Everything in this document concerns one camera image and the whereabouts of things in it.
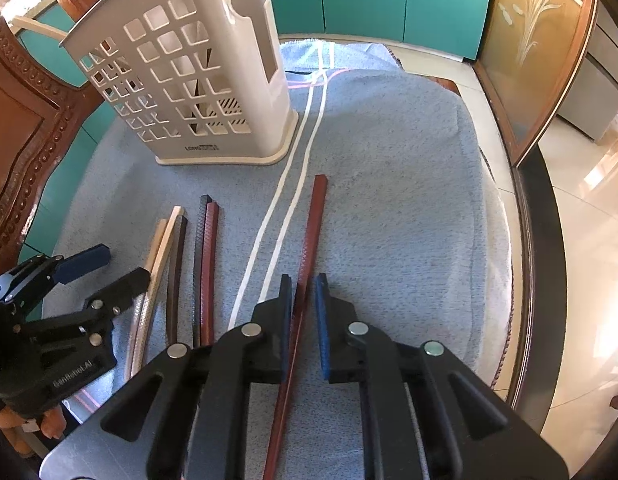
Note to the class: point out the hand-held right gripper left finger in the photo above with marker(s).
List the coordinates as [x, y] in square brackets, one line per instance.
[286, 330]

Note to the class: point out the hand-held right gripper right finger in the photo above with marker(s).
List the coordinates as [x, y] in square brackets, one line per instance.
[324, 330]

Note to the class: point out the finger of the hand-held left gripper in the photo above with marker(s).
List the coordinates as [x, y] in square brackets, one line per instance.
[84, 262]
[124, 287]

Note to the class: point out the dark red chopstick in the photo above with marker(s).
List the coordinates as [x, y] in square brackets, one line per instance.
[313, 230]
[209, 270]

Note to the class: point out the beige plastic utensil holder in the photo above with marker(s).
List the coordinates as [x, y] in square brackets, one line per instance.
[269, 115]

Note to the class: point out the person's left hand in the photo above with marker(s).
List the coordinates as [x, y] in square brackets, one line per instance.
[54, 422]

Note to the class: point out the blue striped towel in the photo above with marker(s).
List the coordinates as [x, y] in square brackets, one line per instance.
[389, 210]

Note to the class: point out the carved wooden chair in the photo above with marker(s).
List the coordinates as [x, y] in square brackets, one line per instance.
[44, 52]
[19, 125]

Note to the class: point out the teal base cabinet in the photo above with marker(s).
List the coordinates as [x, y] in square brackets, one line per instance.
[364, 0]

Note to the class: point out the etched glass sliding door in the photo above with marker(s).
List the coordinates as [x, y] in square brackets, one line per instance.
[529, 35]

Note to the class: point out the silver refrigerator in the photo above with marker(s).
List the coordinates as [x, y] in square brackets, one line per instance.
[599, 85]

